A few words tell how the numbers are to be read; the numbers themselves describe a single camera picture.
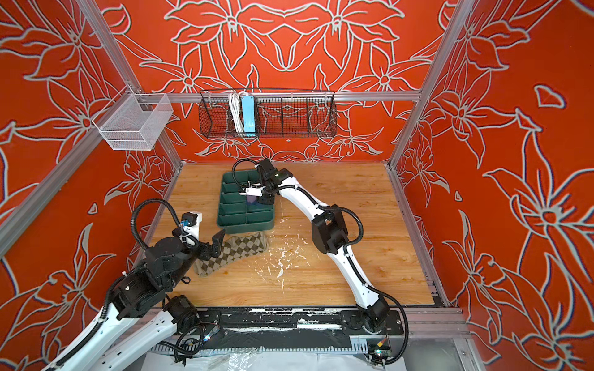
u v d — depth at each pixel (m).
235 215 0.93
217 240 0.62
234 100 0.88
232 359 0.67
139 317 0.48
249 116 0.89
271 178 0.73
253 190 0.84
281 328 0.73
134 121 0.92
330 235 0.62
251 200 0.92
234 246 0.89
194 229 0.57
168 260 0.49
